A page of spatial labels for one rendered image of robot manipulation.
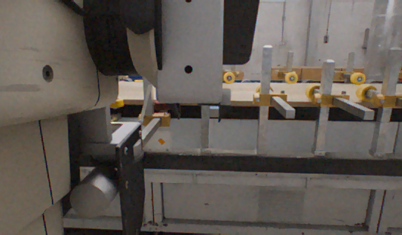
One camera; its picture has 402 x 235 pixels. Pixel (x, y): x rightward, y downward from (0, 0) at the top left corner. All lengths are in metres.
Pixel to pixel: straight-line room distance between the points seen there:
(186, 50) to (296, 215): 1.57
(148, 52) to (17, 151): 0.13
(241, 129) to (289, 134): 0.25
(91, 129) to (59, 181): 0.08
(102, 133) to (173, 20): 0.19
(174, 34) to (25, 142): 0.16
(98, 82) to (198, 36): 0.10
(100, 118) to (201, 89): 0.18
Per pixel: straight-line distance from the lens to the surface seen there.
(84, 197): 0.34
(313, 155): 1.28
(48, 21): 0.19
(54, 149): 0.31
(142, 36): 0.21
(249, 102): 1.36
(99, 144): 0.36
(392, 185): 1.52
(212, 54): 0.20
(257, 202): 1.64
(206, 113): 1.15
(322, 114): 1.24
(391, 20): 4.82
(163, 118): 1.17
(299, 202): 1.68
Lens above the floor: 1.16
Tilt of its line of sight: 15 degrees down
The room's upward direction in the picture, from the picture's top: straight up
